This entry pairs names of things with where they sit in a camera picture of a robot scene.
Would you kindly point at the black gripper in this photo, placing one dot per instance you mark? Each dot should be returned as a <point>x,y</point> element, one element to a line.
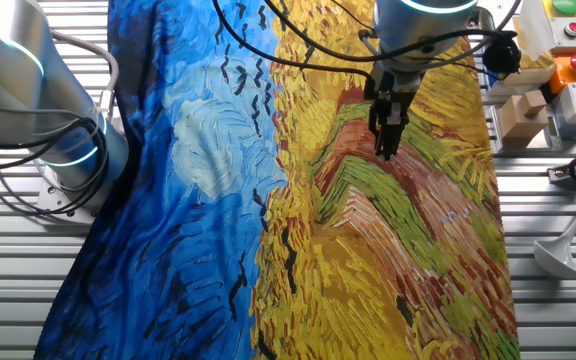
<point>393,95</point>

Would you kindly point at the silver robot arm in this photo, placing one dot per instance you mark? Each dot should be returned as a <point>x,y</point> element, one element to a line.
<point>18,75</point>

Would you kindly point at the large wooden block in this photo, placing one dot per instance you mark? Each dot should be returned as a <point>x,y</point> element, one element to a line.
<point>515,122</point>

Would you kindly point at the black round knob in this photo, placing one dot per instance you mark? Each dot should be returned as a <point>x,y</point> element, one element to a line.
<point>502,55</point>

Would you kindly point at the small wooden cube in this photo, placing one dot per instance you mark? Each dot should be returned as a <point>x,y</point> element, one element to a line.
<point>533,102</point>

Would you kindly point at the pale wooden block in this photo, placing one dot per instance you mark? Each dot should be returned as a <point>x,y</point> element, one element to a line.
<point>533,75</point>

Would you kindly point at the orange box with red button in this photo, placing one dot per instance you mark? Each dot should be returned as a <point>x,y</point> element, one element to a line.
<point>568,70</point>

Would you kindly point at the painted wheatfield tablecloth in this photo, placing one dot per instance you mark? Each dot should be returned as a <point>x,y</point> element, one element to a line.
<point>193,200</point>

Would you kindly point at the grey box with red button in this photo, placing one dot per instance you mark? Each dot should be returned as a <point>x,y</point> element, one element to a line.
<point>570,35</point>

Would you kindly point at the yellow box with green button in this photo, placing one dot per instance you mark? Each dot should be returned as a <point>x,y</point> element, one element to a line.
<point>565,6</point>

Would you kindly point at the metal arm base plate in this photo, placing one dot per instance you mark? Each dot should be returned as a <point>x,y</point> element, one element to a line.
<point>50,200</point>

